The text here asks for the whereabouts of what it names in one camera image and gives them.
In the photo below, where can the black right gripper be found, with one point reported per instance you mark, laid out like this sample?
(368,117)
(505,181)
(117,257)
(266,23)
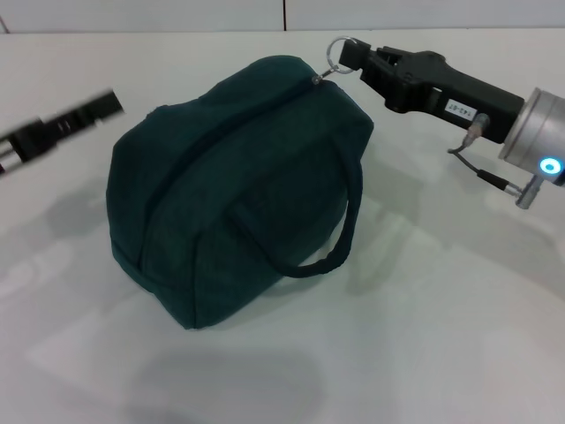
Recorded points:
(454,97)

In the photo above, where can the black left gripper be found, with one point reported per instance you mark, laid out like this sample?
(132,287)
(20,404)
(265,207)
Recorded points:
(22,141)

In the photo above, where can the dark teal lunch bag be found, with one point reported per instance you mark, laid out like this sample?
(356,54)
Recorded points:
(229,199)

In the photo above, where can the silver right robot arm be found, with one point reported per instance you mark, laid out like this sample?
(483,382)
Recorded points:
(536,132)

